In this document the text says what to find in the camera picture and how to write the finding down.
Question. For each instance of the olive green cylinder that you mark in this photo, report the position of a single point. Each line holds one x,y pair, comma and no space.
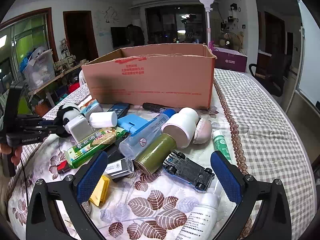
152,155

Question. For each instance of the blue capped spray bottle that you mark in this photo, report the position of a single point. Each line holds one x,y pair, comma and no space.
140,140

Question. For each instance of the black television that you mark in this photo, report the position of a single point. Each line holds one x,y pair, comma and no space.
118,37

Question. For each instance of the wooden door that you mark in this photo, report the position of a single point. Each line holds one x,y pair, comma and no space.
80,35

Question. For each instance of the white plastic pouch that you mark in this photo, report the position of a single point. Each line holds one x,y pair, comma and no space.
182,122

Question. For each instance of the red lighter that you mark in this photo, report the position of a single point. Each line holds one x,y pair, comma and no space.
63,167

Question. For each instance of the black office chair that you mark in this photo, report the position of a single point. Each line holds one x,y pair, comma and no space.
270,80

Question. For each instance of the white labelled spray bottle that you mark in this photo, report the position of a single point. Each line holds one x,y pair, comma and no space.
197,217

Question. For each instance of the black marker pen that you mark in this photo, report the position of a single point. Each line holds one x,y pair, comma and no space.
155,107

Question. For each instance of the whiteboard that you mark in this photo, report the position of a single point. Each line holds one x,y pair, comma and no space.
310,55

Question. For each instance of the tissue pack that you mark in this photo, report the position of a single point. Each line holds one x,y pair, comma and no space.
92,107

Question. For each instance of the purple gift box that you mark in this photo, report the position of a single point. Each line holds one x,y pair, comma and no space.
230,61

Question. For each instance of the black remote control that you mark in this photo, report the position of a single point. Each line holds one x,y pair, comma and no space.
118,108

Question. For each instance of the white charger block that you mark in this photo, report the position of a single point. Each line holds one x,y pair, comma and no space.
80,128

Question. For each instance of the standing fan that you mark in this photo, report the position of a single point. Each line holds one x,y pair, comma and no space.
231,41

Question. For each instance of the quilted leaf print blanket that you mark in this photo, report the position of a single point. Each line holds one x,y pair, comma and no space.
262,142

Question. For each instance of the panda plush toy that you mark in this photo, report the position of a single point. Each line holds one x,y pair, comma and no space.
68,115

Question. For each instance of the blue power adapter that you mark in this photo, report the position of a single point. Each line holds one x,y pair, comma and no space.
132,123

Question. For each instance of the white cylinder bottle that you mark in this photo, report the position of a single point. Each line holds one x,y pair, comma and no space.
103,119

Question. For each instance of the person's left hand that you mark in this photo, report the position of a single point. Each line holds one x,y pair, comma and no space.
16,157

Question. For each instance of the green snack packet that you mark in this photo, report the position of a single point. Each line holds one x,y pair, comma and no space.
87,147

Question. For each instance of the brown cardboard box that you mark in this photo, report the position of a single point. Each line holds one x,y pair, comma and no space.
150,80

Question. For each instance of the clear plastic storage box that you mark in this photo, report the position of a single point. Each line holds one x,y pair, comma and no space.
40,70

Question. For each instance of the blue black toy car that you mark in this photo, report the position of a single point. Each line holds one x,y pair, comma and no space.
190,170

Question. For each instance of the black rectangular case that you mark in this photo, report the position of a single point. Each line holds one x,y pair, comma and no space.
115,155

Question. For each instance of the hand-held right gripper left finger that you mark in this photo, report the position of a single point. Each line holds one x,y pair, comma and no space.
92,177

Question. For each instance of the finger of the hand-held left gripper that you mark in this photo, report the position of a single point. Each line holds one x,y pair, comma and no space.
60,132
47,123

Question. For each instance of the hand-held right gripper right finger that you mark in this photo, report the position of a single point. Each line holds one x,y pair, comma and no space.
226,177

